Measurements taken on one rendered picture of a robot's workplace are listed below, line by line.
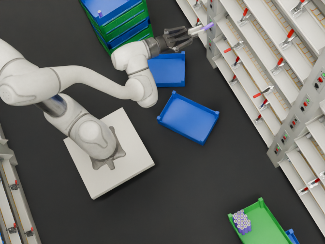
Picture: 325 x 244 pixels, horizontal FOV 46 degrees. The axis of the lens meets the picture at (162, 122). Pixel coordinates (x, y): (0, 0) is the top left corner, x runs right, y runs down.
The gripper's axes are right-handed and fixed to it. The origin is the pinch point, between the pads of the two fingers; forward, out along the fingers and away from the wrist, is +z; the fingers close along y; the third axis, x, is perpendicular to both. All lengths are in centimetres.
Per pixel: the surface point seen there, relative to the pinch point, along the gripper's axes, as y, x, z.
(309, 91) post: -57, -30, 10
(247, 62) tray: -20.5, 7.4, 17.7
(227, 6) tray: -0.1, -11.2, 13.8
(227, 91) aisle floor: -11, 56, 24
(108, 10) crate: 47, 24, -26
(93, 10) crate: 51, 25, -34
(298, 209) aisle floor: -88, 56, 23
